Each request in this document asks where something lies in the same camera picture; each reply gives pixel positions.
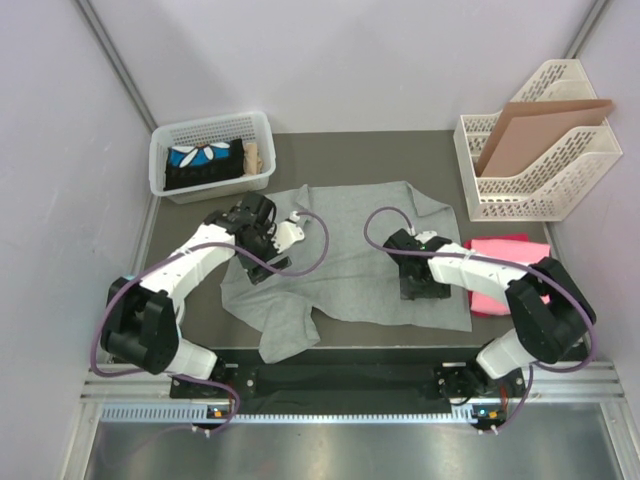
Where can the white perforated plastic basket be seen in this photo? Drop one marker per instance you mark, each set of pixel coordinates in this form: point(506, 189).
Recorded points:
point(207, 142)

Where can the beige folded cloth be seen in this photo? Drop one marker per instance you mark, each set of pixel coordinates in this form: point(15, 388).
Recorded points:
point(253, 163)

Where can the brown cardboard sheet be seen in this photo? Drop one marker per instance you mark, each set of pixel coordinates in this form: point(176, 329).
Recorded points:
point(526, 130)

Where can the grey t shirt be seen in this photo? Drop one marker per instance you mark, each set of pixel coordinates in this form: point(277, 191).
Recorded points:
point(347, 279)

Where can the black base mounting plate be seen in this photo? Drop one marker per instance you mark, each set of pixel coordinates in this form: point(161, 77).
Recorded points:
point(362, 380)

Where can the white file organizer rack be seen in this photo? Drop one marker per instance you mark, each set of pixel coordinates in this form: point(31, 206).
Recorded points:
point(553, 185)

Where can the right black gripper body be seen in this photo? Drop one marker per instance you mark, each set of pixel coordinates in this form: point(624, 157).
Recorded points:
point(423, 288)

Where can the magenta folded shirt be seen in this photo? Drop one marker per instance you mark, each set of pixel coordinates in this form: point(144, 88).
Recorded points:
point(481, 305)

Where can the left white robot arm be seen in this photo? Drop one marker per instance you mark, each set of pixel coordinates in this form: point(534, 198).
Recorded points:
point(142, 321)

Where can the grey slotted cable duct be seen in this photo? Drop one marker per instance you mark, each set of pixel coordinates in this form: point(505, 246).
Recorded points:
point(213, 414)

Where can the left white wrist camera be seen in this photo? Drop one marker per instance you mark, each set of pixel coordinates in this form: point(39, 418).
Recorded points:
point(288, 233)

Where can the light pink folded shirt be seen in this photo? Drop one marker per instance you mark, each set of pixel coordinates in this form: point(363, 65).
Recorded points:
point(521, 252)

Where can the black shirt with flower print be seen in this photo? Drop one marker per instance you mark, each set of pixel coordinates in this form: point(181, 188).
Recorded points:
point(188, 166)

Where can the aluminium frame rail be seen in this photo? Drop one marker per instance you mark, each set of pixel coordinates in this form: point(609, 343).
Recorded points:
point(575, 425)

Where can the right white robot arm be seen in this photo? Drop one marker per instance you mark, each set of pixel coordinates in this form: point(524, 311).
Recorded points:
point(549, 312)

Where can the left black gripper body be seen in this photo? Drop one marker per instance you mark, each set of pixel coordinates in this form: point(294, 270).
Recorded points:
point(263, 245)

